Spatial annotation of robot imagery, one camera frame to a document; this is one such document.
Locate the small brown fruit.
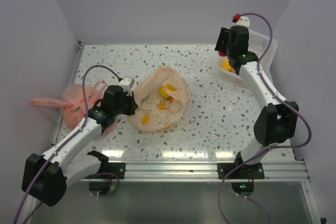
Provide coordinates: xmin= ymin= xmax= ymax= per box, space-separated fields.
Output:
xmin=220 ymin=59 xmax=235 ymax=72

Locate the orange plastic bag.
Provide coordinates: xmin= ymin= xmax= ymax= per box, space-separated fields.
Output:
xmin=128 ymin=66 xmax=188 ymax=132

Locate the red fruit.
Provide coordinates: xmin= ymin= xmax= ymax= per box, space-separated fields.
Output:
xmin=218 ymin=51 xmax=227 ymax=57

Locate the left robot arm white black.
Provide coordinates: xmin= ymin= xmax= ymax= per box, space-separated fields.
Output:
xmin=22 ymin=77 xmax=138 ymax=207

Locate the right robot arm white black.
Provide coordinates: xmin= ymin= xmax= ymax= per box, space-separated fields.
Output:
xmin=215 ymin=25 xmax=298 ymax=178

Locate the pink plastic bag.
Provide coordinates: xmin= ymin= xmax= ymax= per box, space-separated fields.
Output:
xmin=30 ymin=80 xmax=108 ymax=130

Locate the yellow fruit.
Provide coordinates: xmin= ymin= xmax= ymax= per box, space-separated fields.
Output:
xmin=159 ymin=84 xmax=176 ymax=99

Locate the white plastic basket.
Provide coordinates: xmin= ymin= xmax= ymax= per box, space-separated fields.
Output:
xmin=216 ymin=28 xmax=278 ymax=87

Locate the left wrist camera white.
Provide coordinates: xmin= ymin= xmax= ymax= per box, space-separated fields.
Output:
xmin=118 ymin=77 xmax=135 ymax=93

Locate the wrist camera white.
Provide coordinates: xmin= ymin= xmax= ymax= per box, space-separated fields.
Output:
xmin=232 ymin=14 xmax=250 ymax=28
xmin=118 ymin=77 xmax=135 ymax=93

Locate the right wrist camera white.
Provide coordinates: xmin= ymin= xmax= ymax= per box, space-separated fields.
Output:
xmin=232 ymin=14 xmax=250 ymax=28

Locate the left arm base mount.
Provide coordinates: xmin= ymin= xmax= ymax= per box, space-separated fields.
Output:
xmin=87 ymin=151 xmax=126 ymax=198

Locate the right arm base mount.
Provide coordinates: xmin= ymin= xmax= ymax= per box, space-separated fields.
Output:
xmin=217 ymin=152 xmax=265 ymax=196

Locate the aluminium rail front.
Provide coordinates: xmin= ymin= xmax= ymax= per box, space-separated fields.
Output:
xmin=76 ymin=159 xmax=308 ymax=183

